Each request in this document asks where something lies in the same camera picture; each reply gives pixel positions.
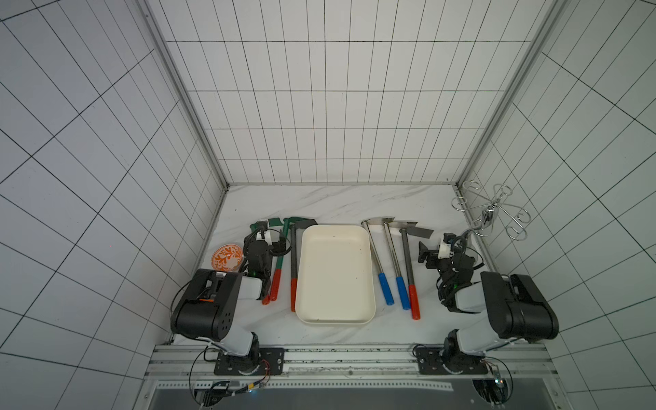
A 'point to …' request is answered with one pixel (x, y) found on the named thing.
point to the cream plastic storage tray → (336, 280)
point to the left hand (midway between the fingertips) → (267, 233)
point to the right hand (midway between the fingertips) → (436, 239)
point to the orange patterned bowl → (227, 258)
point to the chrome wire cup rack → (491, 208)
